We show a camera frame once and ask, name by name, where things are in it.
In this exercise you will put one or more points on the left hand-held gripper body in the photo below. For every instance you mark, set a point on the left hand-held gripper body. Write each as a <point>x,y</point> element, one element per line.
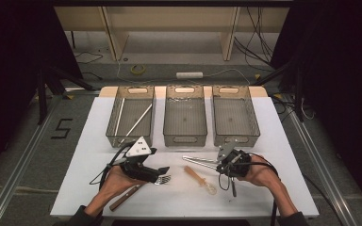
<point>138,147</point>

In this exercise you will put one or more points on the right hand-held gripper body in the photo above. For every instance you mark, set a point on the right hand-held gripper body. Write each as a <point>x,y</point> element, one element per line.
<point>237,163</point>

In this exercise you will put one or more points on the metal fork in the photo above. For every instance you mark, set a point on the metal fork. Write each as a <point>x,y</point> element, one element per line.
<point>164,180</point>

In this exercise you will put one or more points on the metal chopstick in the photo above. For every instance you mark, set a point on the metal chopstick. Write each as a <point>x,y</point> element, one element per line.
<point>201,164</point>
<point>201,160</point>

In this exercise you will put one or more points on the metal spoon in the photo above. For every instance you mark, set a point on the metal spoon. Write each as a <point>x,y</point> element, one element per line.
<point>233,188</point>

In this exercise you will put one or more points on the wooden spoon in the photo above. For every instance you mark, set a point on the wooden spoon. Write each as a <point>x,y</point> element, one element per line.
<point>198,178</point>

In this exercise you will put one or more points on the white chopstick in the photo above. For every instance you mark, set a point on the white chopstick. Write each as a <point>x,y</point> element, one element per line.
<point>138,121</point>
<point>119,116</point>

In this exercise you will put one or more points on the grey translucent plastic bin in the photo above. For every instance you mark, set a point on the grey translucent plastic bin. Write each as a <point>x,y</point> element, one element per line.
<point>232,109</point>
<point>132,109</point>
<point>185,125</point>

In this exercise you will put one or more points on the person's right hand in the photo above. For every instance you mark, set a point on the person's right hand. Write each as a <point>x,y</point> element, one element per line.
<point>259,174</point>

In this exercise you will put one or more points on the person's left hand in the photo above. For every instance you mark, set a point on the person's left hand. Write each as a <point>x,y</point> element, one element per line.
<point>119,183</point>

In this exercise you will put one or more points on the white table cover sheet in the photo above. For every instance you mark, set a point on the white table cover sheet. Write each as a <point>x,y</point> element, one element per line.
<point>283,141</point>

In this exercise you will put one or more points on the yellow tape roll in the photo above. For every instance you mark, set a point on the yellow tape roll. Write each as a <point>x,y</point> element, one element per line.
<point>132,69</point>

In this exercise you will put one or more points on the white power strip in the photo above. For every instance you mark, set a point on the white power strip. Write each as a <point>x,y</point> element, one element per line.
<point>189,75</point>

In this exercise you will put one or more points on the black metal stand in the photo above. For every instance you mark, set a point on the black metal stand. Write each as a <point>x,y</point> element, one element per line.
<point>298,100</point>
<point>41,100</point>

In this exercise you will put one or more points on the light wooden shelf unit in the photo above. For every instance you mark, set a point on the light wooden shelf unit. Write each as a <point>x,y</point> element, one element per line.
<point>113,37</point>

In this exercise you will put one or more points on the black curtain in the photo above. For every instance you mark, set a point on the black curtain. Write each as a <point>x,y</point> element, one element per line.
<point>9,62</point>
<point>342,78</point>

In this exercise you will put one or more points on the metal floor rail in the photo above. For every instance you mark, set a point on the metal floor rail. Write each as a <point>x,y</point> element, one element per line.
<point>320,163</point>
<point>15,175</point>

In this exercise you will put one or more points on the black overhead frame bar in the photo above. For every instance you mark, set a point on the black overhead frame bar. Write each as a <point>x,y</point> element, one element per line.
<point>169,3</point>

